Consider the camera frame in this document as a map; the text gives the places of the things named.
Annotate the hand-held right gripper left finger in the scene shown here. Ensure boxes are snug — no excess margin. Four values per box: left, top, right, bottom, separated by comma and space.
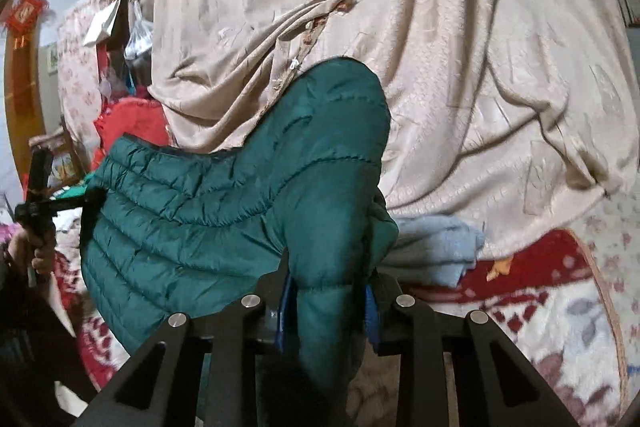
75, 257, 297, 427

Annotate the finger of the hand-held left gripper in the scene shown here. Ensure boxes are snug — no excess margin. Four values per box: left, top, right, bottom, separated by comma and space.
52, 187, 107, 212

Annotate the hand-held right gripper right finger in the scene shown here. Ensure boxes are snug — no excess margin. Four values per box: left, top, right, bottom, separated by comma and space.
364, 272, 581, 427

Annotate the green quilted puffer jacket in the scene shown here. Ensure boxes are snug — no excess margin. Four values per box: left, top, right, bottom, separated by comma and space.
80, 57, 401, 427

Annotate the person's left forearm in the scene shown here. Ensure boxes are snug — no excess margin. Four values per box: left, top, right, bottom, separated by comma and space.
0, 252, 98, 427

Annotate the person's left hand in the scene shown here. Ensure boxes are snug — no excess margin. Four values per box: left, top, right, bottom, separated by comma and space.
7, 227, 57, 280

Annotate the light blue fleece garment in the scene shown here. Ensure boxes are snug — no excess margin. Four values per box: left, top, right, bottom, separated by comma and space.
375, 214, 486, 288

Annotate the red ruffled heart pillow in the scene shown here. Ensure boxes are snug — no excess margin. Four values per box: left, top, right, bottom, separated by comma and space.
95, 97, 173, 158

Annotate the pink floral hanging cloth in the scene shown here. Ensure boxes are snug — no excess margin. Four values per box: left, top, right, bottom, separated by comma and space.
55, 0, 131, 158

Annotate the white paper bag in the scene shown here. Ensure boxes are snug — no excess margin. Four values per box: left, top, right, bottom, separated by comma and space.
82, 0, 121, 48

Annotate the floral quilted blanket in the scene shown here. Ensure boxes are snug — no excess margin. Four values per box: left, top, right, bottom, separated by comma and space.
50, 192, 640, 427

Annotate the clear plastic bag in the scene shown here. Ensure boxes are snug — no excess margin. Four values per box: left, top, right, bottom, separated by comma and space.
122, 2, 156, 60

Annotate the dark coat stand pole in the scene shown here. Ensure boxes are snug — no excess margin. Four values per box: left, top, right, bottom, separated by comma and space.
112, 0, 133, 78

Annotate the beige patterned curtain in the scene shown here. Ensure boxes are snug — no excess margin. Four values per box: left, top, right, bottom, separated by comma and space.
122, 0, 640, 258

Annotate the wooden door frame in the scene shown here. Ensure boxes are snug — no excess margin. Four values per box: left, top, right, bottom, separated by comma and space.
2, 0, 56, 188

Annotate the red knot wall ornament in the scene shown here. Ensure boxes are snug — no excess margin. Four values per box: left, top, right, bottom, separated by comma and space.
4, 0, 53, 50

